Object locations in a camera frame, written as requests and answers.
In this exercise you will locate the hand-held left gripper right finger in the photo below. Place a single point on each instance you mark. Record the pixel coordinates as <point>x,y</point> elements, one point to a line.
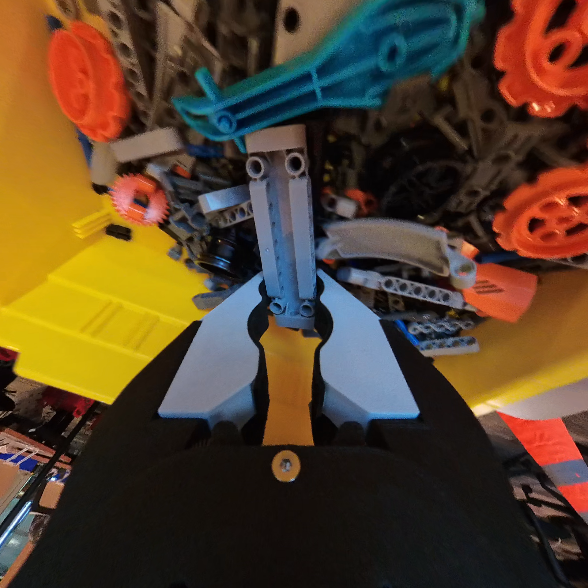
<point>367,367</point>

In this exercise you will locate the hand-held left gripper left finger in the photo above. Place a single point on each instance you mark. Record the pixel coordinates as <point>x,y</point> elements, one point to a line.
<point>207,372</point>

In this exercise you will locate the yellow plastic bin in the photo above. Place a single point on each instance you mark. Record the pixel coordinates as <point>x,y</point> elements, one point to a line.
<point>55,303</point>

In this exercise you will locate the pile of building block parts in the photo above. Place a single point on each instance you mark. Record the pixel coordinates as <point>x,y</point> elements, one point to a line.
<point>413,165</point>

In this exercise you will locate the light grey curved panel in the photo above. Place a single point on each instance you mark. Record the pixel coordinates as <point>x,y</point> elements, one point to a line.
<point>395,241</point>

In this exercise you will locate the orange angular panel piece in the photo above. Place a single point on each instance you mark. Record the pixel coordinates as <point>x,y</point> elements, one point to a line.
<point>501,292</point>

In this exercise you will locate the orange toothed gear piece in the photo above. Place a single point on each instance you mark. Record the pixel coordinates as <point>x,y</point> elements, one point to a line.
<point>140,199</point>

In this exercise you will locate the orange striped safety cone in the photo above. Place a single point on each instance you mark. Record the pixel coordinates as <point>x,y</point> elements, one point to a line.
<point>551,450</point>

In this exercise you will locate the large orange gear wheel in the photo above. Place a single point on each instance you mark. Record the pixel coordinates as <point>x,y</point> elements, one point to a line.
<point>547,216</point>

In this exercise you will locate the teal paddle piece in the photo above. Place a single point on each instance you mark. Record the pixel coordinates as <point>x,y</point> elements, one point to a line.
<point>358,55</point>

